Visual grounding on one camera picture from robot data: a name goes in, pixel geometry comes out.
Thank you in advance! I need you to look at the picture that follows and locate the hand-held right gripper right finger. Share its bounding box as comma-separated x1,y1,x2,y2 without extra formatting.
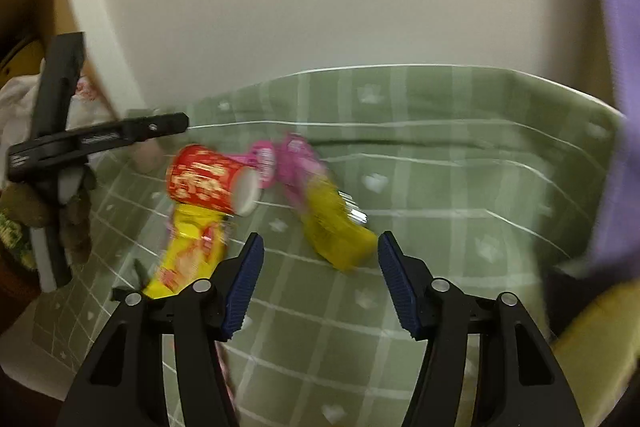
377,231,586,427

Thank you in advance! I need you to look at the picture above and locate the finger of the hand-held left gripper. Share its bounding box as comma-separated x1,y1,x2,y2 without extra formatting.
120,112,190,142

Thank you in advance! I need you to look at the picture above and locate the yellow trash bag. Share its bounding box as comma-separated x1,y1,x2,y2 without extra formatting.
550,279,640,427

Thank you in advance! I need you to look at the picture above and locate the person's left hand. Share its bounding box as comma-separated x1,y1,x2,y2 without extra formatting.
0,167,97,265

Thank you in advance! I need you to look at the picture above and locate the pink and yellow snack packet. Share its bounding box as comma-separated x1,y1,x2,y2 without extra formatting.
276,133,379,272

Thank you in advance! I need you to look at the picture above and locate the green checked tablecloth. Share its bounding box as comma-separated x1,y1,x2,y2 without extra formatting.
30,64,631,427

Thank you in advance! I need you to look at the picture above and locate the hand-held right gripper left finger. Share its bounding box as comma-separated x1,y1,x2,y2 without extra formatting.
55,232,265,427

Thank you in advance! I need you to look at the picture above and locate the red paper cup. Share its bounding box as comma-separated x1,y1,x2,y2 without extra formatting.
166,144,261,216

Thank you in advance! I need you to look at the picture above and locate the white plastic bag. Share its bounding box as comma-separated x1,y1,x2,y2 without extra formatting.
0,72,113,148

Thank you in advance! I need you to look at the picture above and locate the yellow printed packet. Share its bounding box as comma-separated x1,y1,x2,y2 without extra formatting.
0,207,38,273

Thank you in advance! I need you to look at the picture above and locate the yellow red snack packet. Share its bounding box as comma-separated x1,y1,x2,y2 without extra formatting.
141,202,233,300

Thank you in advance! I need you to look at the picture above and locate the purple pillow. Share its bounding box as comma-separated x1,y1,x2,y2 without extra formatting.
570,0,640,280

